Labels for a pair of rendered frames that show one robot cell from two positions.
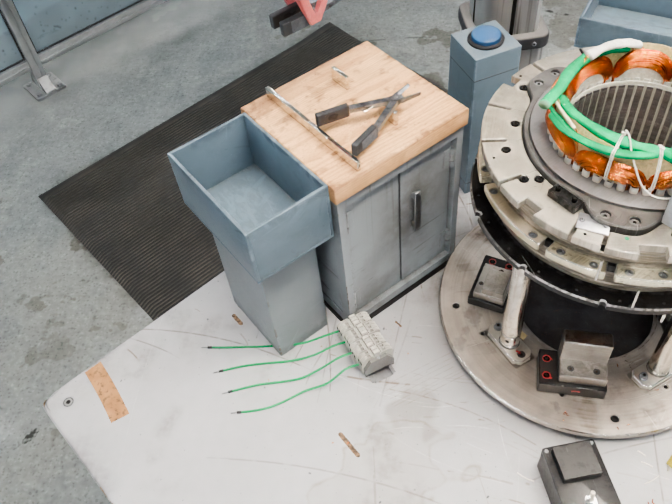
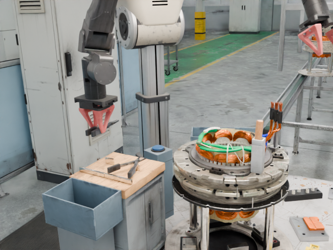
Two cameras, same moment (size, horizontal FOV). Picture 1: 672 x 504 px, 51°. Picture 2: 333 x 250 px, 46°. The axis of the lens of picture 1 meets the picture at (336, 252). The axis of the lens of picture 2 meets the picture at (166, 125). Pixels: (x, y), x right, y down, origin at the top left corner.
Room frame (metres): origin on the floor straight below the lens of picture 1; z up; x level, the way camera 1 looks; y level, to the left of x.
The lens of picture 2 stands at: (-0.29, 0.30, 1.52)
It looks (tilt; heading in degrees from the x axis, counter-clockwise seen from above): 18 degrees down; 333
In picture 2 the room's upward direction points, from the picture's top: 2 degrees counter-clockwise
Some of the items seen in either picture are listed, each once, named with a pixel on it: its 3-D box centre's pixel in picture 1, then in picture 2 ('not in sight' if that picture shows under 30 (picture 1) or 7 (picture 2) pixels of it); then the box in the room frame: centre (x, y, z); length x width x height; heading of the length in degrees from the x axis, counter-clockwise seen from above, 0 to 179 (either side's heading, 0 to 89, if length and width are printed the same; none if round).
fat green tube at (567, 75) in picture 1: (582, 70); (204, 135); (0.58, -0.27, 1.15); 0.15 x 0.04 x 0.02; 122
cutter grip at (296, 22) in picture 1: (297, 22); (96, 132); (0.68, 0.01, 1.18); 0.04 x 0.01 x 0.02; 121
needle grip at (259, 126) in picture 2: not in sight; (258, 132); (0.41, -0.32, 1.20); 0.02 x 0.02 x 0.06
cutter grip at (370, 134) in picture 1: (364, 140); (131, 172); (0.59, -0.05, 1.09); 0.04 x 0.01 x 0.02; 137
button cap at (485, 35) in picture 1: (486, 35); (157, 147); (0.82, -0.24, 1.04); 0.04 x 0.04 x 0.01
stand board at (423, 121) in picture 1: (352, 115); (118, 172); (0.67, -0.04, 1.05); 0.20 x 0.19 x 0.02; 122
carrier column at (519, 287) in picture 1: (517, 297); (204, 234); (0.48, -0.21, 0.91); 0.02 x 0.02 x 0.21
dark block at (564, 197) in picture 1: (565, 197); (216, 170); (0.45, -0.23, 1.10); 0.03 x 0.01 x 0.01; 31
